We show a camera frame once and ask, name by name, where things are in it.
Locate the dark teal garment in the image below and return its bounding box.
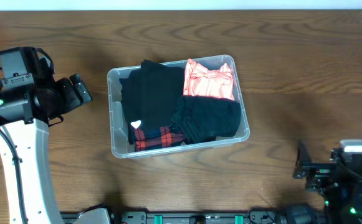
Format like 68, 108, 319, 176
171, 96, 241, 144

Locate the coral pink garment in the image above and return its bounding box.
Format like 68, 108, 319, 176
183, 59, 234, 101

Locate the red navy plaid shirt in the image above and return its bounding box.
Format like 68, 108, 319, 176
128, 126, 187, 152

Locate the black garment with tag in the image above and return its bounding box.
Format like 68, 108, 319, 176
120, 60, 184, 130

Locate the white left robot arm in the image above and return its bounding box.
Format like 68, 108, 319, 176
0, 73, 111, 223

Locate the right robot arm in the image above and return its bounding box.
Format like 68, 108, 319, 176
275, 139, 362, 223

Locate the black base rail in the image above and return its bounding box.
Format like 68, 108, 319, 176
109, 210, 287, 224

